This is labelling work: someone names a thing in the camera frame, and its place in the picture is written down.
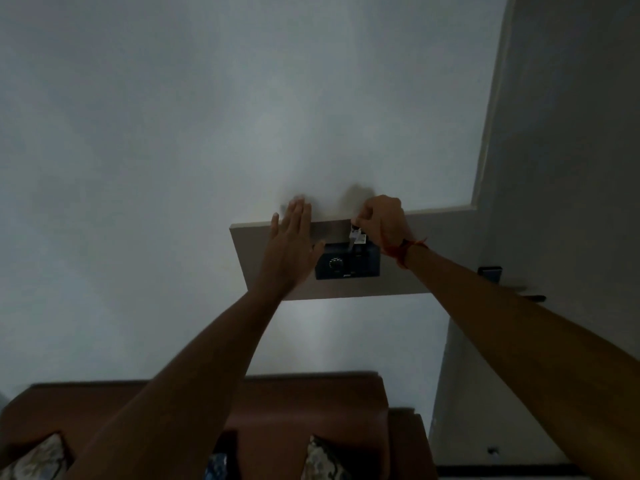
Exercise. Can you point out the person's right forearm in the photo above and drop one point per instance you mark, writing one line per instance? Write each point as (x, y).
(525, 344)

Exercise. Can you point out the blue cushion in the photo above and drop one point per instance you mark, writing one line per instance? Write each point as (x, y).
(217, 468)

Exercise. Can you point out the brown wooden headboard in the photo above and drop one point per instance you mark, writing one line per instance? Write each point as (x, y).
(310, 409)

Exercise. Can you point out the brown side table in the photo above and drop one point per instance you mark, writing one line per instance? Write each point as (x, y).
(407, 444)

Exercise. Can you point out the black lock with dial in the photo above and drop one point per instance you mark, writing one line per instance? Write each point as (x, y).
(345, 268)

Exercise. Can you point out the person's left hand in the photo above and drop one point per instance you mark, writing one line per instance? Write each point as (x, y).
(290, 249)

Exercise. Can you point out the person's right hand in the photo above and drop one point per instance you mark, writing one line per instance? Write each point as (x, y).
(385, 222)

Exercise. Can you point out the beige door panel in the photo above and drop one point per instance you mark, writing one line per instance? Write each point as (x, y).
(445, 227)

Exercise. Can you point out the floral patterned cushion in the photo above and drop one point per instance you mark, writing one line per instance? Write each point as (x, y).
(35, 459)
(322, 462)

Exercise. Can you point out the person's left forearm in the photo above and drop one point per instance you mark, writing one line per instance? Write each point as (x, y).
(200, 374)

